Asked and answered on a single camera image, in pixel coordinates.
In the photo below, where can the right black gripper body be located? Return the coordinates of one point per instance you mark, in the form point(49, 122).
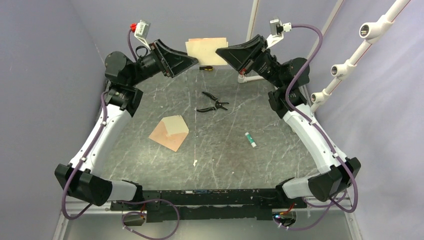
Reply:
point(264, 65)

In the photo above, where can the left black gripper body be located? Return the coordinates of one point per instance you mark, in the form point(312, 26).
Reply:
point(155, 63)

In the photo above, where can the brown paper letter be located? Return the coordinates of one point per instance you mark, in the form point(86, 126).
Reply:
point(204, 50)

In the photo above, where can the brown paper envelope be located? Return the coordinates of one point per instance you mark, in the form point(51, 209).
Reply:
point(170, 132)

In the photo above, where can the green white glue stick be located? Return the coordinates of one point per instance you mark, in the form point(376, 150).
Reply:
point(250, 139)

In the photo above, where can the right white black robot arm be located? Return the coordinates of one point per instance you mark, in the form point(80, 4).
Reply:
point(336, 171)

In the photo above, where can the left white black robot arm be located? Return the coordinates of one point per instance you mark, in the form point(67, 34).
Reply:
point(81, 177)

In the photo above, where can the yellow black screwdriver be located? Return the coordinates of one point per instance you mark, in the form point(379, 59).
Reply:
point(206, 68)

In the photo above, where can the black pliers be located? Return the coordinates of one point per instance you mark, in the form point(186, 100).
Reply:
point(217, 104)

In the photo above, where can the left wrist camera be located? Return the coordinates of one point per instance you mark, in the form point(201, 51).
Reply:
point(140, 31)

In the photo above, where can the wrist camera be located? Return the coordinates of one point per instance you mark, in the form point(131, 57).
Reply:
point(277, 30)
point(140, 31)

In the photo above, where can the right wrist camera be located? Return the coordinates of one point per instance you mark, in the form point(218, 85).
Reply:
point(277, 30)

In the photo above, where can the white PVC pipe frame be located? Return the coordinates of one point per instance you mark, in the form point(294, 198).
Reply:
point(370, 32)

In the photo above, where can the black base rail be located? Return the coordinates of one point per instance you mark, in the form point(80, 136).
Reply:
point(251, 203)

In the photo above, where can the aluminium frame rail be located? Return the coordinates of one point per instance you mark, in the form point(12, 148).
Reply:
point(315, 222)

